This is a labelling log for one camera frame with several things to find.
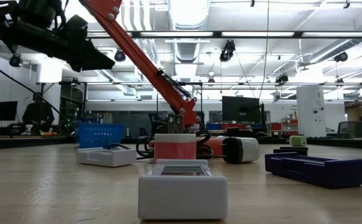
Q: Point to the blue plastic basket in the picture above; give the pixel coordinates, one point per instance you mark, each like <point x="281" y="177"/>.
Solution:
<point x="100" y="135"/>

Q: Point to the red desk lamp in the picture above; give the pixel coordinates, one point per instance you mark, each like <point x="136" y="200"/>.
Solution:
<point x="148" y="65"/>

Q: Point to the person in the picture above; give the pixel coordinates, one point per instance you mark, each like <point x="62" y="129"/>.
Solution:
<point x="38" y="115"/>

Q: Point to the silver ventilation duct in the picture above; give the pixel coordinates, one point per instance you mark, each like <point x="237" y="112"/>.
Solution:
<point x="187" y="12"/>

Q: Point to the white case with window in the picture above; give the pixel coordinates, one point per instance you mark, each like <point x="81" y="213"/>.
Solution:
<point x="182" y="196"/>

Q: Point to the red storage bin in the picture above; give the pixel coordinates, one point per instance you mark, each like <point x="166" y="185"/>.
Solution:
<point x="234" y="126"/>

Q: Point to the black computer monitor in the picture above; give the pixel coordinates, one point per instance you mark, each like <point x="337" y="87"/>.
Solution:
<point x="5" y="110"/>
<point x="240" y="109"/>

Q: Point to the red storage shelf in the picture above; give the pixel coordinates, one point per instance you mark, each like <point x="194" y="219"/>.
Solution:
<point x="282" y="127"/>

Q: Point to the black storage rack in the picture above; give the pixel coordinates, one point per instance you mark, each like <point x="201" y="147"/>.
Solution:
<point x="75" y="105"/>

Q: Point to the blue storage bin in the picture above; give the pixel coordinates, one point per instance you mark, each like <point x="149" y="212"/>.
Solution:
<point x="213" y="126"/>

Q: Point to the background workbench with equipment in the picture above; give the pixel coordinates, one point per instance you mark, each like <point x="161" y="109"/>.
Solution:
<point x="19" y="130"/>

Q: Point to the white column with stickers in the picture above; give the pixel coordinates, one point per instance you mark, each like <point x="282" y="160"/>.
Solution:
<point x="311" y="112"/>

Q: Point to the green and white charger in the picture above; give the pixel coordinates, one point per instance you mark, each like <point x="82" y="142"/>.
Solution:
<point x="298" y="141"/>

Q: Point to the grey mesh office chair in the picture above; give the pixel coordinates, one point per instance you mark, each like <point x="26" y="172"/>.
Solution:
<point x="351" y="129"/>

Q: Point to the black case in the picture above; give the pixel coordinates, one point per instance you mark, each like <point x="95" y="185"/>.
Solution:
<point x="291" y="150"/>

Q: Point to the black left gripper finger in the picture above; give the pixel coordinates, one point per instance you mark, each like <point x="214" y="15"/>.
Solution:
<point x="95" y="59"/>

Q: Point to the black power adapter block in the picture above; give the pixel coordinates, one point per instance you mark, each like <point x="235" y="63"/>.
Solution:
<point x="160" y="127"/>

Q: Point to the dark blue case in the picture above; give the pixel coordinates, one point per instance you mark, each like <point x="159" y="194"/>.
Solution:
<point x="324" y="172"/>

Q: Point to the long ceiling light strip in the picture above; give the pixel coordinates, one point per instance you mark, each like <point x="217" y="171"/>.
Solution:
<point x="174" y="33"/>

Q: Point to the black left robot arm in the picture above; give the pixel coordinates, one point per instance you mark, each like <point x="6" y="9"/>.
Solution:
<point x="38" y="12"/>

